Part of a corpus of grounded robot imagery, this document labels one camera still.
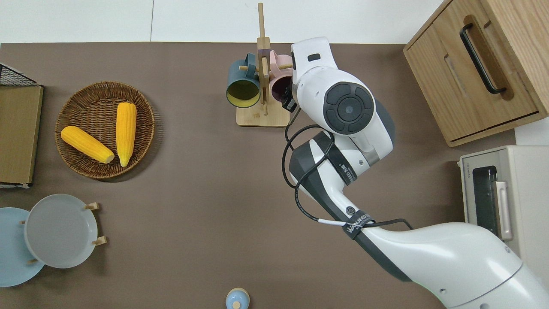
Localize light blue plate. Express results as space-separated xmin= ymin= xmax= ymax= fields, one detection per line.
xmin=0 ymin=207 xmax=45 ymax=287

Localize pink mug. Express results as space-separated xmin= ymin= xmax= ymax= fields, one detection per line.
xmin=269 ymin=50 xmax=295 ymax=103

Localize brown table mat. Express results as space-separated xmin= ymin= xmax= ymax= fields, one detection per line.
xmin=0 ymin=42 xmax=517 ymax=309

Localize wire grid shelf wooden boards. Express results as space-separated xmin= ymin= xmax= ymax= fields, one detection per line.
xmin=0 ymin=63 xmax=44 ymax=189

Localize wooden plate rack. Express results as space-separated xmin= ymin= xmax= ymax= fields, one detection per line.
xmin=19 ymin=203 xmax=108 ymax=264

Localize grey plate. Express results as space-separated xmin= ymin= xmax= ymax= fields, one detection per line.
xmin=24 ymin=194 xmax=98 ymax=269

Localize yellow corn cob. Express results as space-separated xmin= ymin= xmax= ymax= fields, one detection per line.
xmin=60 ymin=125 xmax=115 ymax=164
xmin=116 ymin=102 xmax=137 ymax=168

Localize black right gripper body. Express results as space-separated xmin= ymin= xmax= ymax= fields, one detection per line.
xmin=282 ymin=82 xmax=299 ymax=113

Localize white toaster oven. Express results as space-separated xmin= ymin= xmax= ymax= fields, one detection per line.
xmin=459 ymin=145 xmax=549 ymax=297

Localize small blue bell wooden base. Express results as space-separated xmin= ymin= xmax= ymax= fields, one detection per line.
xmin=226 ymin=288 xmax=250 ymax=309

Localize dark blue mug yellow inside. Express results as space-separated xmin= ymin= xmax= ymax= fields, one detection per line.
xmin=226 ymin=53 xmax=261 ymax=109

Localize brown wicker basket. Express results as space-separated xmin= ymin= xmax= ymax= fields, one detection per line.
xmin=55 ymin=81 xmax=156 ymax=179

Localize light wooden cabinet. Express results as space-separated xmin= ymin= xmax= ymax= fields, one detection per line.
xmin=403 ymin=0 xmax=549 ymax=147

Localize wooden mug rack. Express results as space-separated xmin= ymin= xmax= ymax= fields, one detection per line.
xmin=236 ymin=3 xmax=293 ymax=127

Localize black cabinet handle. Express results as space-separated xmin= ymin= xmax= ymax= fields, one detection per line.
xmin=460 ymin=23 xmax=507 ymax=94

